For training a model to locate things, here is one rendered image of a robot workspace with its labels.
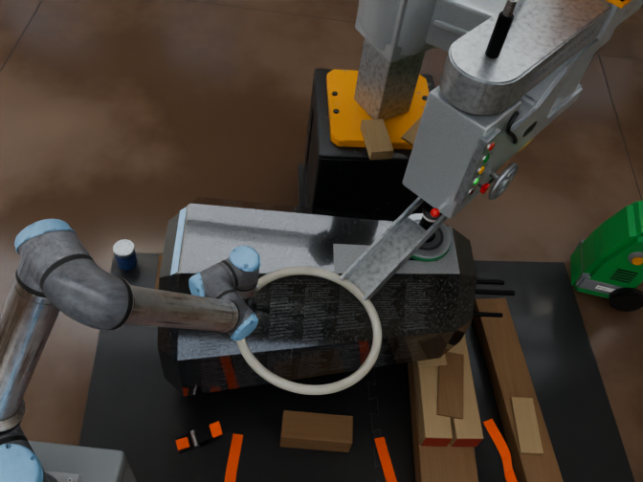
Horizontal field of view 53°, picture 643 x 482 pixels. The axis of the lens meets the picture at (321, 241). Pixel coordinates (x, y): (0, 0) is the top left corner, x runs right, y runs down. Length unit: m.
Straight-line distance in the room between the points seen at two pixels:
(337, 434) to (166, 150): 1.96
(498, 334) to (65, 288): 2.31
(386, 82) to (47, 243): 1.78
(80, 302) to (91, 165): 2.55
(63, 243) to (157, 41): 3.36
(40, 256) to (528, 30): 1.48
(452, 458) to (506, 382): 0.48
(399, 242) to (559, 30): 0.86
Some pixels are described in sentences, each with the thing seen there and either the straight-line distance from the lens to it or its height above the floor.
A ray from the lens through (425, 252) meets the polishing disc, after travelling 2.46.
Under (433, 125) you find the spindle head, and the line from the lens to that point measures 2.04.
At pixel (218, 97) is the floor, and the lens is 4.21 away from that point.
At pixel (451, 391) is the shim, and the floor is 0.24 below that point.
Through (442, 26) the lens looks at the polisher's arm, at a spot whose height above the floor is 1.35.
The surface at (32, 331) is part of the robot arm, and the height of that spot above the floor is 1.47.
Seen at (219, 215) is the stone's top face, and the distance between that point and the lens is 2.51.
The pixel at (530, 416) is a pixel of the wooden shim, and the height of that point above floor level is 0.12.
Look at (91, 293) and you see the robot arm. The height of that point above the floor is 1.64.
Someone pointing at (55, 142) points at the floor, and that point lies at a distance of 4.03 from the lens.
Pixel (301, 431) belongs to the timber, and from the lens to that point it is 2.80.
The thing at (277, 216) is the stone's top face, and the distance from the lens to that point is 2.51.
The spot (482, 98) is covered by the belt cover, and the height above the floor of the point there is 1.61.
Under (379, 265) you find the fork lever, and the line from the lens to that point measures 2.29.
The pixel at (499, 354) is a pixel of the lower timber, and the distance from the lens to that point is 3.19.
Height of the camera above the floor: 2.76
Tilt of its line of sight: 53 degrees down
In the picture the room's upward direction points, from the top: 9 degrees clockwise
